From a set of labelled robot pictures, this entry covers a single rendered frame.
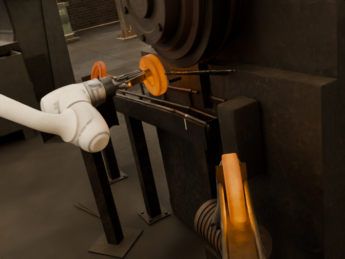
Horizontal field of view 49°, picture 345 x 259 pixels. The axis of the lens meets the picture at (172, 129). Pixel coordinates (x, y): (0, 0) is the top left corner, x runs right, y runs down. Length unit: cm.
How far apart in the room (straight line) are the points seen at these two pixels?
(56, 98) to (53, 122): 16
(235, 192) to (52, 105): 70
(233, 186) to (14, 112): 65
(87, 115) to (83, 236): 103
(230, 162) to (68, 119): 53
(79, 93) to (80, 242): 98
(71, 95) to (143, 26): 32
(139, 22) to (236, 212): 68
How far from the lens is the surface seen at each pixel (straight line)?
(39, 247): 214
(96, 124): 115
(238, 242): 83
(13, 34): 400
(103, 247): 195
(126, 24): 826
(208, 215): 111
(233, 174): 81
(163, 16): 107
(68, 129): 115
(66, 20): 951
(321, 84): 96
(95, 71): 230
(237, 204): 81
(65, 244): 208
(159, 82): 137
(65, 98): 126
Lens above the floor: 118
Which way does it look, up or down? 23 degrees down
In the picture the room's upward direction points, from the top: 10 degrees counter-clockwise
